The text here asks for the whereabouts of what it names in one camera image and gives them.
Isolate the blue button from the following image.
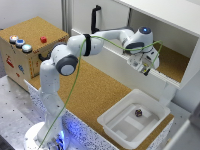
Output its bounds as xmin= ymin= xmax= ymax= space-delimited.
xmin=15 ymin=38 xmax=26 ymax=48

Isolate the white plastic box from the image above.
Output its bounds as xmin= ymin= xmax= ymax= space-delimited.
xmin=96 ymin=88 xmax=172 ymax=150

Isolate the wooden drawer box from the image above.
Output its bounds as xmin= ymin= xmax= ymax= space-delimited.
xmin=0 ymin=16 xmax=70 ymax=92

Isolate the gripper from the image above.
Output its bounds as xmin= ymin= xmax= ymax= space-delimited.
xmin=128 ymin=48 xmax=161 ymax=73

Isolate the black door handle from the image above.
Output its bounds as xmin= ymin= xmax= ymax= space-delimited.
xmin=90 ymin=4 xmax=103 ymax=35

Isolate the black drawer handle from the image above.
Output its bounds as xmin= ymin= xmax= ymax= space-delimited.
xmin=37 ymin=52 xmax=52 ymax=63

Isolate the red button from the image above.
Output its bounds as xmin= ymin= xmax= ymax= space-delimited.
xmin=8 ymin=34 xmax=19 ymax=45

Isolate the pink block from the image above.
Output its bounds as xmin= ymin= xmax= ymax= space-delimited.
xmin=40 ymin=35 xmax=48 ymax=44

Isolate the green button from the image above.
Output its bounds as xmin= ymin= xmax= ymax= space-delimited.
xmin=21 ymin=43 xmax=34 ymax=54

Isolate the white cabinet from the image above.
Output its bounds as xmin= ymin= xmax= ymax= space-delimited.
xmin=70 ymin=0 xmax=200 ymax=108

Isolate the white sliding door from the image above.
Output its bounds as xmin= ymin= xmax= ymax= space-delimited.
xmin=70 ymin=0 xmax=132 ymax=38

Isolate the purple block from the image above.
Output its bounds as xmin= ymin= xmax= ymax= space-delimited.
xmin=134 ymin=108 xmax=144 ymax=118

